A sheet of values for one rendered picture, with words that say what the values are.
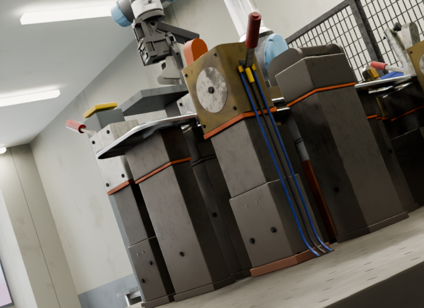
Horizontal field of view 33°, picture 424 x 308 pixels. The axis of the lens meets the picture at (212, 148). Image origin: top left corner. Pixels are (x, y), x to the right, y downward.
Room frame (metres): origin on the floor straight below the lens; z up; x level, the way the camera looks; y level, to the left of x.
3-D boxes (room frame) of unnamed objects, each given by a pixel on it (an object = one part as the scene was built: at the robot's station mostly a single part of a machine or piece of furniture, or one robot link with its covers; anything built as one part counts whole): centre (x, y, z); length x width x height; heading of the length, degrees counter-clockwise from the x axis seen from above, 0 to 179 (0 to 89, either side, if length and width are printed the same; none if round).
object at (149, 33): (1.78, 0.04, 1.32); 0.09 x 0.08 x 0.12; 111
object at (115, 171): (1.43, 0.18, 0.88); 0.12 x 0.07 x 0.36; 41
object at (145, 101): (1.79, 0.02, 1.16); 0.37 x 0.14 x 0.02; 131
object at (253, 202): (1.15, -0.07, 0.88); 0.14 x 0.09 x 0.36; 41
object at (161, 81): (1.80, 0.04, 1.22); 0.06 x 0.03 x 0.09; 111
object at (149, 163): (1.27, 0.10, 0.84); 0.12 x 0.05 x 0.29; 41
